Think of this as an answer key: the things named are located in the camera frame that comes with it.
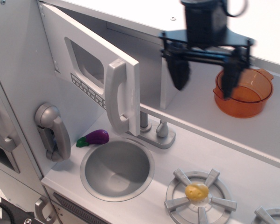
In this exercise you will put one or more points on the grey stove burner grate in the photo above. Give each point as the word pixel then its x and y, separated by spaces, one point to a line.
pixel 216 208

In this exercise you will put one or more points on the grey round sink basin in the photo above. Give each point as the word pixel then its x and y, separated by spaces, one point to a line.
pixel 118 170

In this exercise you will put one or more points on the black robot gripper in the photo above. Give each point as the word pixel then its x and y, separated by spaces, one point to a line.
pixel 206 39

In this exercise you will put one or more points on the white toy kitchen shelf unit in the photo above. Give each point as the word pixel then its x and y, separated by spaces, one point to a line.
pixel 133 26

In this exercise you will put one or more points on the grey toy wall phone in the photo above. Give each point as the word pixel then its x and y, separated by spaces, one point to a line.
pixel 53 133

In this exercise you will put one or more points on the white toy microwave door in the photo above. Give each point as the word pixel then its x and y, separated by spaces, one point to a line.
pixel 106 74

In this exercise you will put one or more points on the orange transparent plastic pot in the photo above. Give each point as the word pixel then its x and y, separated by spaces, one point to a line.
pixel 249 98

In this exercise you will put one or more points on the yellow toy potato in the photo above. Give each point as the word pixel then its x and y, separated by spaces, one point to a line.
pixel 196 191

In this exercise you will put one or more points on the grey oven door handle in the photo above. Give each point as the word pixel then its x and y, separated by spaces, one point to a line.
pixel 44 212

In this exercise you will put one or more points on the purple toy eggplant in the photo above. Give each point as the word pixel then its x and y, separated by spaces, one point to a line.
pixel 96 137

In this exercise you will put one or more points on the grey toy faucet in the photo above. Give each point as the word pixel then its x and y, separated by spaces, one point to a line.
pixel 155 133

